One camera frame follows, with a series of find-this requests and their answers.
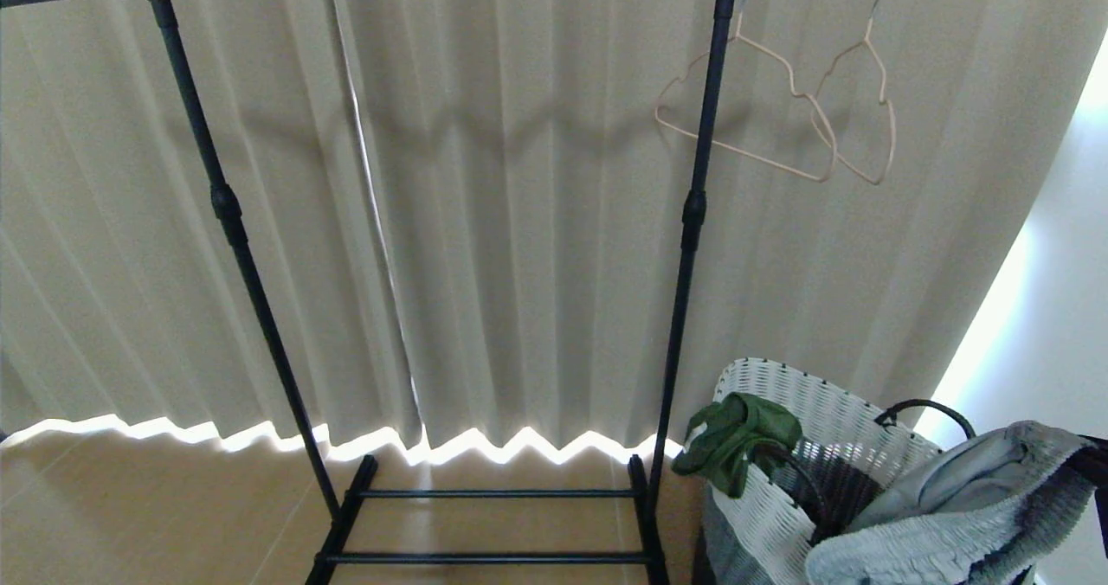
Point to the green garment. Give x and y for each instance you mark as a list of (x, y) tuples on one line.
[(736, 438)]

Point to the white laundry basket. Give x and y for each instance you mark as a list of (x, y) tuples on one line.
[(779, 516)]

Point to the pale grey shorts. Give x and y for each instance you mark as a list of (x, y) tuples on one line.
[(952, 481)]

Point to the pink clothes hanger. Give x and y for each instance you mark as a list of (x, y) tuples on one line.
[(736, 146), (891, 135)]

